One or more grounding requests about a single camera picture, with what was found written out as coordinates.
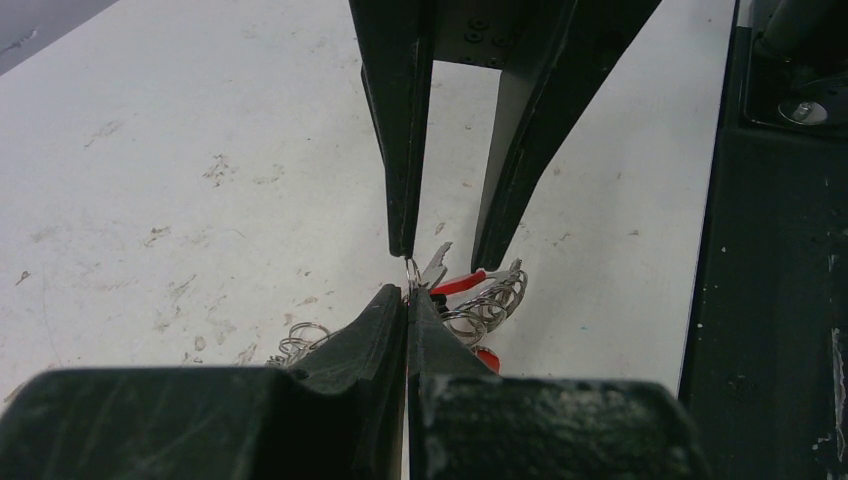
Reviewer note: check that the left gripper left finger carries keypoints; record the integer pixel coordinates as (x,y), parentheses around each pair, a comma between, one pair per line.
(335,414)

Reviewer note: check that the black mounting base plate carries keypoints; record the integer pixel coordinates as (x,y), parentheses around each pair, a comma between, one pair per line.
(765,367)

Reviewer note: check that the metal keyring organizer red handle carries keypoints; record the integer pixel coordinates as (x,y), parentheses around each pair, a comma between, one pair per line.
(305,337)

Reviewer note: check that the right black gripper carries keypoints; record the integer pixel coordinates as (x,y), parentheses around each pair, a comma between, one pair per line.
(554,56)

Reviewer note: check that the key with red tag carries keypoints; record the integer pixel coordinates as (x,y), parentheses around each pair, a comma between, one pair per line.
(471,306)

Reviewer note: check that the key with black tag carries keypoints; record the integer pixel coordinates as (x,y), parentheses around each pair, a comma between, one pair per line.
(436,270)

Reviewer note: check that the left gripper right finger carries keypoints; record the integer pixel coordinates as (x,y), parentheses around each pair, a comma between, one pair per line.
(467,422)

